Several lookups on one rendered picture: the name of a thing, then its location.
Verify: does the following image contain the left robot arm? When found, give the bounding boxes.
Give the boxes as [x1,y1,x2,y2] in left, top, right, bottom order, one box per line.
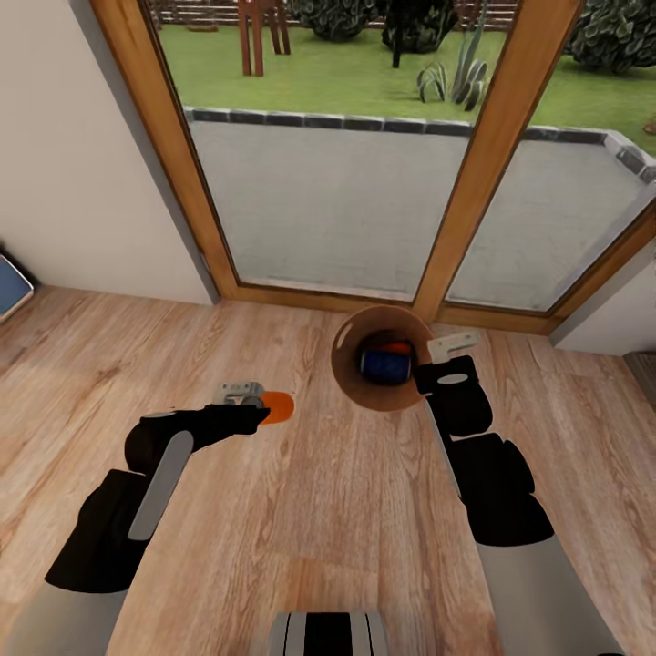
[0,380,271,656]

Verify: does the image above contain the can of soda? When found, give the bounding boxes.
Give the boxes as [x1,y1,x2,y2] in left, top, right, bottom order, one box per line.
[360,349,411,382]
[368,341,414,363]
[240,391,294,425]

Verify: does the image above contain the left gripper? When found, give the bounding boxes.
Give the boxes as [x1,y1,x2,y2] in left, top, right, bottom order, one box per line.
[204,404,271,443]

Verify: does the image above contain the trash can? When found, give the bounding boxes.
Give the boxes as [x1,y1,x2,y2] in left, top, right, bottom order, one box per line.
[331,305,435,413]

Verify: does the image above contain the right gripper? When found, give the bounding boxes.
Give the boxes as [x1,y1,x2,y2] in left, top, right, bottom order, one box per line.
[412,354,478,395]

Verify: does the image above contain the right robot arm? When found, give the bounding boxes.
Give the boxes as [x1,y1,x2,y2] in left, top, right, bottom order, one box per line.
[412,331,627,656]

